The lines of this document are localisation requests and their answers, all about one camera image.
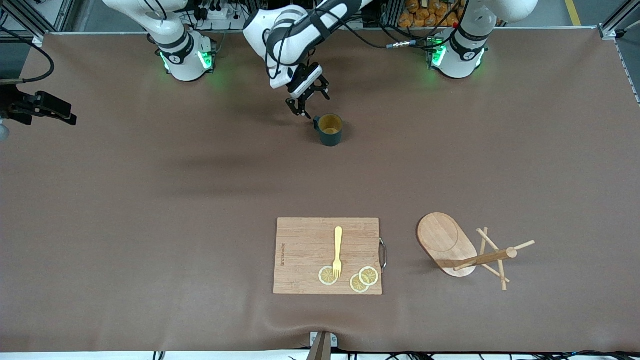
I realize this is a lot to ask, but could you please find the dark teal mug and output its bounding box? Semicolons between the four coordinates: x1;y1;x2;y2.
313;113;345;148

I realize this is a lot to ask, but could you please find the wooden mug tree rack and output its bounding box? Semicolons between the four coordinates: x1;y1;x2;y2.
416;212;536;292

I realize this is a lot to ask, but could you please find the bamboo cutting board metal handle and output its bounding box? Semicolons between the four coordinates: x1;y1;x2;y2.
273;217;388;296

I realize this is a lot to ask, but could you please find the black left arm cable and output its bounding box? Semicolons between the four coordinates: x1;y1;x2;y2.
263;0;453;81

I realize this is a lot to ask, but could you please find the yellow plastic fork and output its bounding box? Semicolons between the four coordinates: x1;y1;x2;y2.
332;226;344;280

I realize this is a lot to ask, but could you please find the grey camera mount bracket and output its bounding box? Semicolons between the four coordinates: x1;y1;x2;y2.
306;331;339;360

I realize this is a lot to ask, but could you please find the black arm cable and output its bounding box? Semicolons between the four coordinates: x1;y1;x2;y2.
263;0;453;81
0;26;55;85

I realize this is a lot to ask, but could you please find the aluminium frame profile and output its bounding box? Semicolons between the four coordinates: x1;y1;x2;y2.
0;0;76;48
597;0;640;41

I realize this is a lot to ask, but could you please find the white power strip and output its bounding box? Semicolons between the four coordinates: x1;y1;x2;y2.
197;0;251;31

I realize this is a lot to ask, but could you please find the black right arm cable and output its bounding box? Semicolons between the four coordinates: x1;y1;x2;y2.
0;26;55;85

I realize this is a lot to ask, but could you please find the orange packaged snacks pile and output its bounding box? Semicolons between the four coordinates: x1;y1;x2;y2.
398;0;463;29

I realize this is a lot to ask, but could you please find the brown table mat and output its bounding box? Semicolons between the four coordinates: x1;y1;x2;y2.
0;27;640;353

